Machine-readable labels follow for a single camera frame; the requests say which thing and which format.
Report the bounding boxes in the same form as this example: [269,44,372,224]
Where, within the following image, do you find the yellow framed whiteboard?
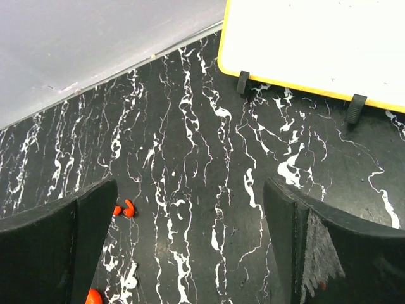
[218,1,404,112]

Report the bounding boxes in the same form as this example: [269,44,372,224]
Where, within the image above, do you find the orange charging case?
[85,288,103,304]

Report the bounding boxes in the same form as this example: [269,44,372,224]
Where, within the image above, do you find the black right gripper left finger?
[1,178,118,303]

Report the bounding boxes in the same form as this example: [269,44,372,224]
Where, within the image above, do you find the white earbud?
[125,263,139,289]

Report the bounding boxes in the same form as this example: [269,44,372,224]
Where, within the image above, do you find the orange earbud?
[123,199,135,218]
[113,206,122,216]

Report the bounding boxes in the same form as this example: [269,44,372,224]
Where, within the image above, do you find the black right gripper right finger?
[263,178,404,303]

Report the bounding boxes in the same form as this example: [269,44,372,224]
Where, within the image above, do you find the black whiteboard stand foot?
[344,94,367,125]
[237,71,250,95]

